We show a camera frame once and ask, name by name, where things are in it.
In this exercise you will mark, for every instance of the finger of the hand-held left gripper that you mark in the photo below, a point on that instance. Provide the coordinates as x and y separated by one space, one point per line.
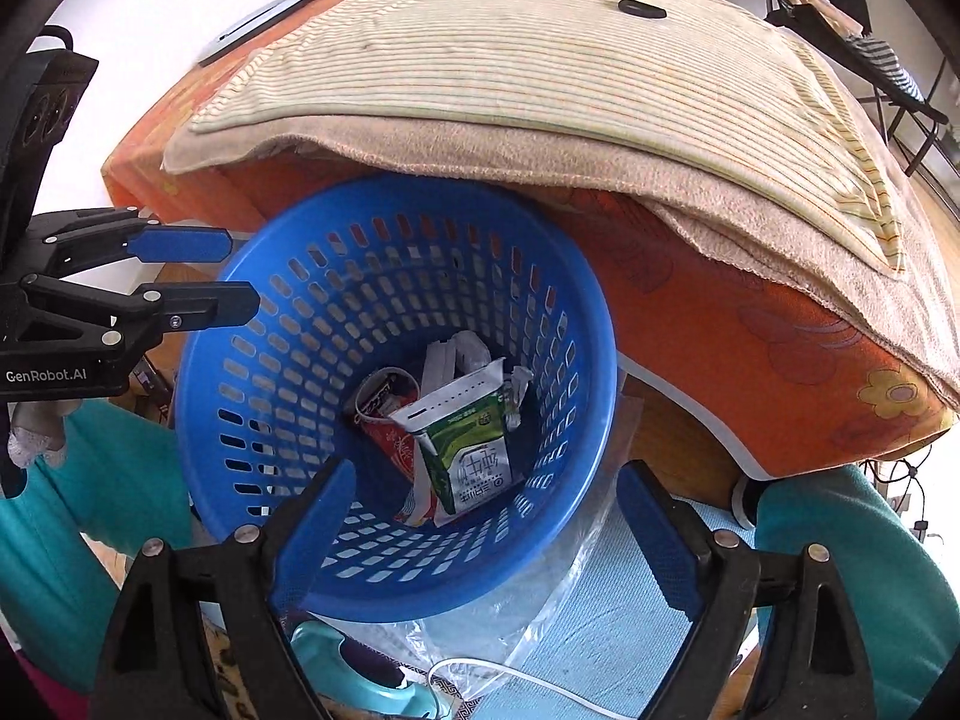
180 244
217 304

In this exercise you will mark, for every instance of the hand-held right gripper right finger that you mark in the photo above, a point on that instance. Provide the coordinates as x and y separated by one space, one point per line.
660 540

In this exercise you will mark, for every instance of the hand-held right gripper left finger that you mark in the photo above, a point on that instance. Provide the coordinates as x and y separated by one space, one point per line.
319 532

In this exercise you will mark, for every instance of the blue plastic basket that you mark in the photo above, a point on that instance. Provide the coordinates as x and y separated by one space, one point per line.
300 315

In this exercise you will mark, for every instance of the red paper packet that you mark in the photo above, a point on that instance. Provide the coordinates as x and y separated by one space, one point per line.
397 450

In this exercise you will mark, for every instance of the brown chocolate bar wrapper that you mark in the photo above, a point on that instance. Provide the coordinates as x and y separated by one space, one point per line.
379 390

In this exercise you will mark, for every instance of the white milk pouch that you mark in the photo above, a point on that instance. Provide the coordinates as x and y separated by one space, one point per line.
465 450

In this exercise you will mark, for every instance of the white plastic bag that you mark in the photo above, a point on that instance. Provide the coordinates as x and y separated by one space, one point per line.
474 351

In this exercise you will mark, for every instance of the teal slipper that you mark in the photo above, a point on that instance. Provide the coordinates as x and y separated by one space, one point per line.
352 660

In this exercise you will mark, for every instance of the person's left leg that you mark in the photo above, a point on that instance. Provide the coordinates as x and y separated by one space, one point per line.
75 510

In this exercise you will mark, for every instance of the person's leg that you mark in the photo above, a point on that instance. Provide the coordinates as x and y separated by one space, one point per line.
75 510
847 555

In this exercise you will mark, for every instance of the clear plastic bag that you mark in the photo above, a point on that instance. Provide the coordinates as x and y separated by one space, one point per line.
540 615

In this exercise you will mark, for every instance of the person's right leg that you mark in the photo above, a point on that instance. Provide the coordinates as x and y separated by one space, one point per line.
847 555

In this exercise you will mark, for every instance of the orange floral bedsheet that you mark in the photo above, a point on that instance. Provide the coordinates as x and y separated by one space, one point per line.
712 315

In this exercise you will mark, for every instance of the beige towel blanket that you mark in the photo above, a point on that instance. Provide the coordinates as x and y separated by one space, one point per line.
450 154

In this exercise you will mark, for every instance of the pink cloth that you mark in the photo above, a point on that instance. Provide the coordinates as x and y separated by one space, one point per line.
22 682

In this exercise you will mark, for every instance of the striped yellow blanket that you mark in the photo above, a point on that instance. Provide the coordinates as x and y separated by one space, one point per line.
525 75

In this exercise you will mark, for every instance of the black hair band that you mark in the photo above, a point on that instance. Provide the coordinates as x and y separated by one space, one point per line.
641 9

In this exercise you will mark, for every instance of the striped garment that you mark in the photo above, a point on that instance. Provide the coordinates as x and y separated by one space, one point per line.
892 67

